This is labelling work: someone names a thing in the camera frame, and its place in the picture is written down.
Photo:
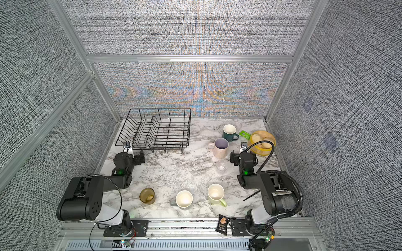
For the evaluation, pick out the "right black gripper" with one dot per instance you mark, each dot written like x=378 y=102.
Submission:
x=235 y=158

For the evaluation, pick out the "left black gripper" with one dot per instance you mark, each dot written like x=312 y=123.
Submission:
x=136 y=158

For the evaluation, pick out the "pink ceramic mug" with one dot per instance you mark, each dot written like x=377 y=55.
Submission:
x=219 y=148

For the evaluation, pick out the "dark green ceramic mug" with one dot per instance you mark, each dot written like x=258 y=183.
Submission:
x=229 y=133

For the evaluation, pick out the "black wire dish rack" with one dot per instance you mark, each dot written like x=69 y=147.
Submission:
x=154 y=129

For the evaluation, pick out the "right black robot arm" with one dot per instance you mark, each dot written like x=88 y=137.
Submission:
x=280 y=193

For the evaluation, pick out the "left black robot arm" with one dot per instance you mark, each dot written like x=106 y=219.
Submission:
x=83 y=199

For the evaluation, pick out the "clear glass cup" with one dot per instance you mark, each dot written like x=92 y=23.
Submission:
x=220 y=167

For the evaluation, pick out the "amber glass cup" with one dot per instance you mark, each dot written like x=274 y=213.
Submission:
x=147 y=196

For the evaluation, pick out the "light green ceramic mug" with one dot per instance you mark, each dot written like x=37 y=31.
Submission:
x=216 y=195

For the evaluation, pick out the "black stirring stick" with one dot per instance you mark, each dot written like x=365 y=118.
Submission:
x=252 y=195

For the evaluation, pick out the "white grey ceramic mug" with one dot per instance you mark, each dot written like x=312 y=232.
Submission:
x=183 y=200

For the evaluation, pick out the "black snack packet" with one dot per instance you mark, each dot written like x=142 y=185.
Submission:
x=222 y=225

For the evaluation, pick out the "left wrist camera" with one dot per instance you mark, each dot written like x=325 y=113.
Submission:
x=128 y=149

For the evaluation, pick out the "yellow bowl with green handle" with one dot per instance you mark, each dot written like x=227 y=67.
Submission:
x=262 y=148

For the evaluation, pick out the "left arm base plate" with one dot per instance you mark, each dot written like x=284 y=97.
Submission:
x=138 y=228

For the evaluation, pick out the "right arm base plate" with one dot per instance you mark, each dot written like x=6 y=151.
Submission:
x=239 y=227

